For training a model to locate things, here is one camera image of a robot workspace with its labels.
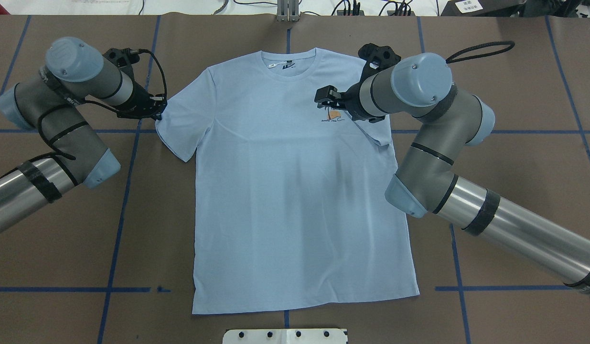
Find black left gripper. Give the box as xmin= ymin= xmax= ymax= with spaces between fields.
xmin=117 ymin=79 xmax=167 ymax=120

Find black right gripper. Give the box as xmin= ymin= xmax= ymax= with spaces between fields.
xmin=314 ymin=83 xmax=385 ymax=123

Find light blue t-shirt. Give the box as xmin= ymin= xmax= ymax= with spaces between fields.
xmin=156 ymin=48 xmax=419 ymax=315

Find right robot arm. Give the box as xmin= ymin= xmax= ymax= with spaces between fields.
xmin=314 ymin=52 xmax=590 ymax=300

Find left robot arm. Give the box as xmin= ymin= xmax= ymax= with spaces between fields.
xmin=0 ymin=37 xmax=167 ymax=233

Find white label card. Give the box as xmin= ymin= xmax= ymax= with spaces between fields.
xmin=454 ymin=0 xmax=483 ymax=14

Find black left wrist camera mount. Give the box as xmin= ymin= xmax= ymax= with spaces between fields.
xmin=102 ymin=48 xmax=140 ymax=78

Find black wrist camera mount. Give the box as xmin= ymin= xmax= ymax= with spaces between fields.
xmin=358 ymin=43 xmax=402 ymax=80
xmin=102 ymin=48 xmax=140 ymax=78

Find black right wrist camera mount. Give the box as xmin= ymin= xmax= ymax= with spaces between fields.
xmin=358 ymin=43 xmax=402 ymax=80

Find aluminium frame post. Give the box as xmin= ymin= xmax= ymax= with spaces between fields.
xmin=276 ymin=0 xmax=300 ymax=22

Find black cables at table edge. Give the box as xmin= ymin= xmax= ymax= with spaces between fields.
xmin=331 ymin=0 xmax=415 ymax=17

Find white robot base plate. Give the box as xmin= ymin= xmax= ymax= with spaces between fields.
xmin=222 ymin=328 xmax=349 ymax=344

